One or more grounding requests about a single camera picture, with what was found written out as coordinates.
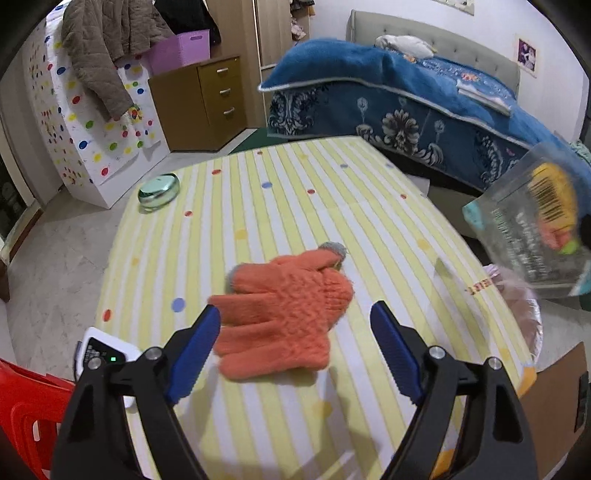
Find green floor rug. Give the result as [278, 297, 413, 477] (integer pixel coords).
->
[222, 127, 271, 153]

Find wooden drawer cabinet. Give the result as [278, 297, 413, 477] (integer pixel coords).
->
[148, 56, 250, 153]

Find grey upholstered bed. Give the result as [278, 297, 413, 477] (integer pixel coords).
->
[346, 9, 591, 241]

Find grey white cloth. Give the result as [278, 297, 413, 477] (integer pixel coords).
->
[375, 34, 437, 58]

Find brown quilted jacket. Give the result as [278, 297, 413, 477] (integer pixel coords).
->
[61, 0, 174, 121]

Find black jacket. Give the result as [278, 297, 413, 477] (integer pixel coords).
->
[154, 0, 218, 47]

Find black flat device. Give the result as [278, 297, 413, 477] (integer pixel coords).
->
[576, 373, 590, 431]

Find brown cardboard box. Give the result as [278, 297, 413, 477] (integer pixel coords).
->
[519, 342, 589, 480]

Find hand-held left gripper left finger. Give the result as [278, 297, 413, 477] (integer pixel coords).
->
[52, 305, 222, 480]

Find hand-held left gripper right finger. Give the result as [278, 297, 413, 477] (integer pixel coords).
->
[370, 300, 540, 480]

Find orange knit glove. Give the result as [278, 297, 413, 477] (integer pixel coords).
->
[208, 242, 355, 380]

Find bin with pink liner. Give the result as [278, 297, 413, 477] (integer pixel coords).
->
[482, 264, 544, 367]

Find white mobile router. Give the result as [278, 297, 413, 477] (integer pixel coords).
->
[74, 327, 144, 409]

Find small wall picture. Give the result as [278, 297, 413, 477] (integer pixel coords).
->
[515, 37, 539, 78]

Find round green metal tin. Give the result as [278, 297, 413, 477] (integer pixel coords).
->
[137, 173, 181, 212]

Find hanging clothes in wardrobe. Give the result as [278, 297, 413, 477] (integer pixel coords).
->
[288, 0, 317, 42]

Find purple plastic basket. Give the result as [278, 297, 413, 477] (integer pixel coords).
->
[147, 28, 211, 75]

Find red plastic stool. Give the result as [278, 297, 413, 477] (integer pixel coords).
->
[0, 357, 77, 480]

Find clear packet with yellow label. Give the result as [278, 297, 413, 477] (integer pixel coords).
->
[462, 142, 591, 298]

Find wall poster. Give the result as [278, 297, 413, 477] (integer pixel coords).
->
[434, 0, 476, 17]

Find bed with blue blanket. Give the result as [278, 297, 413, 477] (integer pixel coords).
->
[257, 38, 591, 195]

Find polka dot white cabinet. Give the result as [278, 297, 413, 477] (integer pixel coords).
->
[21, 4, 169, 208]

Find wooden wardrobe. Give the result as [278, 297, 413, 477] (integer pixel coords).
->
[208, 0, 315, 130]

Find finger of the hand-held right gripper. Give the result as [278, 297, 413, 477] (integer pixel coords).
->
[569, 270, 591, 297]

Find white folded paper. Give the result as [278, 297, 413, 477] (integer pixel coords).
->
[456, 78, 514, 116]

